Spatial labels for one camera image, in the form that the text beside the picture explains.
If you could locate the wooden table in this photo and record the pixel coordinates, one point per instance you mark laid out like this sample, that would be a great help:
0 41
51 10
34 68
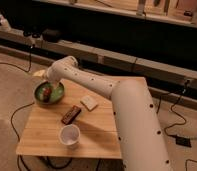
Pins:
93 130

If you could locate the black device on ledge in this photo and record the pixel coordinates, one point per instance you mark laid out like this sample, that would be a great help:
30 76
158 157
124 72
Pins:
51 35

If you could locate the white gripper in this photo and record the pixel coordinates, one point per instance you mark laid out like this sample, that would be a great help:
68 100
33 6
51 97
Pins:
54 83

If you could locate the brown chocolate bar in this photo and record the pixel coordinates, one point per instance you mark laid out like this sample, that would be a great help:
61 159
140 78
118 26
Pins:
69 117

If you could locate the red sausage toy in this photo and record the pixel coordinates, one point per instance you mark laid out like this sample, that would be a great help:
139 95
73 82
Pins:
46 94

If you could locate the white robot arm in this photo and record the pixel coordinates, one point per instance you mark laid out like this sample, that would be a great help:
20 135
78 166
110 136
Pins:
140 137

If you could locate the white spray bottle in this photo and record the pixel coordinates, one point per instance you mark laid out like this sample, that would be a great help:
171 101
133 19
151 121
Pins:
4 23

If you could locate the green ceramic bowl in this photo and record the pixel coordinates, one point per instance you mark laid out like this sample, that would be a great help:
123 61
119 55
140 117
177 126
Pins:
56 95

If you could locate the black power adapter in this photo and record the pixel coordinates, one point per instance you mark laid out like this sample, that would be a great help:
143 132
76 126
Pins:
183 141

